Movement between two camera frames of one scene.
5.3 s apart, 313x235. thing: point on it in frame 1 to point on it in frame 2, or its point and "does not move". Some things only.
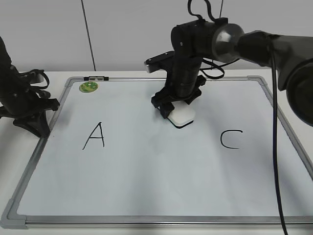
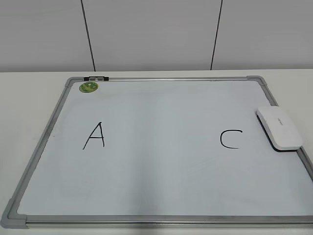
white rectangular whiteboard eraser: (182, 114) to (283, 134)
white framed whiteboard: (111, 162) does not move
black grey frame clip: (96, 78) does not move
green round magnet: (88, 87) does not move
